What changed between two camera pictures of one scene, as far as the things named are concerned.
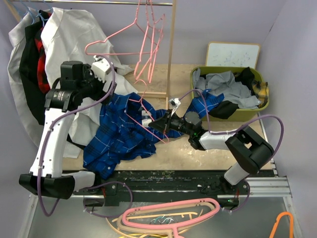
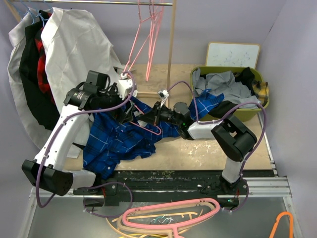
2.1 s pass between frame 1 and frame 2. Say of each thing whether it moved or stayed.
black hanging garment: stayed
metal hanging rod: stayed
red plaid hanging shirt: stayed
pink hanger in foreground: stayed
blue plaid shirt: moved
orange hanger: stayed
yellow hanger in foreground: stayed
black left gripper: moved
